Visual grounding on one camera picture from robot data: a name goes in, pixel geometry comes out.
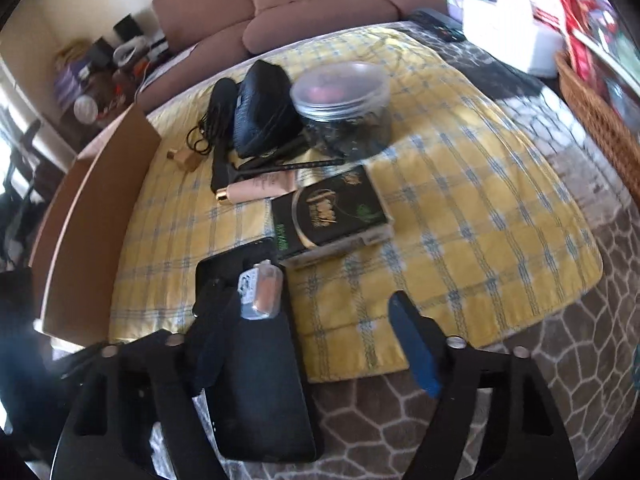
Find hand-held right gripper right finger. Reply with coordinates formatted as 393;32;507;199
389;291;571;480

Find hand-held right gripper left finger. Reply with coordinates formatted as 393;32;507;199
55;280;241;480

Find small clear foundation bottle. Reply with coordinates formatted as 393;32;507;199
239;259;284;322

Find black tray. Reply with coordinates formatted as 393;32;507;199
194;238;321;463

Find beige cosmetic tube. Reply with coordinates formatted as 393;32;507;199
215;172;302;206

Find brown cardboard box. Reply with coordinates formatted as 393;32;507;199
29;104;162;347

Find yellow checked cloth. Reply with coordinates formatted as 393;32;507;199
107;26;604;385

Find black green printed box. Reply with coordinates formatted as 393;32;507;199
270;165;397;271

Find small wooden block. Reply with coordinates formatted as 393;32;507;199
167;147;202;174

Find black eyeliner pencil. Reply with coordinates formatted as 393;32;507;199
277;157;347;171

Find black hairbrush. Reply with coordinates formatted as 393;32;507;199
200;77;252;196

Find dark blue zip pouch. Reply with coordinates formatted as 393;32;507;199
231;59;303;159

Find clear plastic jar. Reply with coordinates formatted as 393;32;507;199
290;60;394;162

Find black chair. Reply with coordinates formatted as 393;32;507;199
0;119;43;266

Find dark wooden side table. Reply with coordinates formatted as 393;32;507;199
47;35;171;153

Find white paper sheet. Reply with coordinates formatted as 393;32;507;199
144;42;199;87

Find wicker basket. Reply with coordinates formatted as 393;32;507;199
554;50;640;217

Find black remote control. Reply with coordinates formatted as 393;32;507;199
409;7;467;44

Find black speaker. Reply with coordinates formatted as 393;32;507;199
113;13;142;44

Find pink sofa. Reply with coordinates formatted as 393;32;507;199
135;0;451;111

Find white box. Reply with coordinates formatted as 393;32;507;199
462;0;567;79

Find pile of red packets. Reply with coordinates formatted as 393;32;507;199
533;0;640;126

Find black hair ties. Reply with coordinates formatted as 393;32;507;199
187;126;212;157

